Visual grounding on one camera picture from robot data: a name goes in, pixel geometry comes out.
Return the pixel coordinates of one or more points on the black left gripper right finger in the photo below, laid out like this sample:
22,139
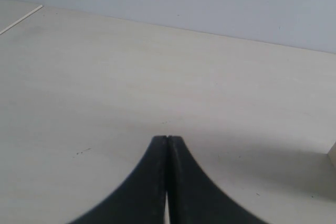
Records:
192,196

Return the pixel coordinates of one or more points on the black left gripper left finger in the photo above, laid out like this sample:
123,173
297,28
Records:
141,196

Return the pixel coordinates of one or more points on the large light wooden cube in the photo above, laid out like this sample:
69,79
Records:
332,155

